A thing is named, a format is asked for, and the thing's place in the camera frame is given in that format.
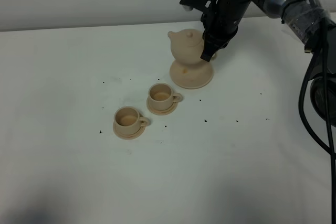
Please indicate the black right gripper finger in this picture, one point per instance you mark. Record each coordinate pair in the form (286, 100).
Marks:
(210, 46)
(220, 41)

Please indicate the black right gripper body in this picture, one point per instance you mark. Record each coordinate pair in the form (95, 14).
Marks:
(221, 23)

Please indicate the beige ceramic teapot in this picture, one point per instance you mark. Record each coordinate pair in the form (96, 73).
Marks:
(186, 47)

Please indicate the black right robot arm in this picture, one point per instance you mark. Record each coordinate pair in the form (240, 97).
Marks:
(307, 19)

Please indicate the beige teacup near teapot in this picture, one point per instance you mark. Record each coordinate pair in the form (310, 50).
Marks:
(162, 96)

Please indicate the beige saucer near teapot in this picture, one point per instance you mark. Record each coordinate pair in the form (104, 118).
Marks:
(161, 112)

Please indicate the beige saucer far from teapot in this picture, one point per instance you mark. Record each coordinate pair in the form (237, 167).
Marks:
(130, 127)

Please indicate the beige teacup far from teapot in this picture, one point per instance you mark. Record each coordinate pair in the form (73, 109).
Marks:
(127, 110)

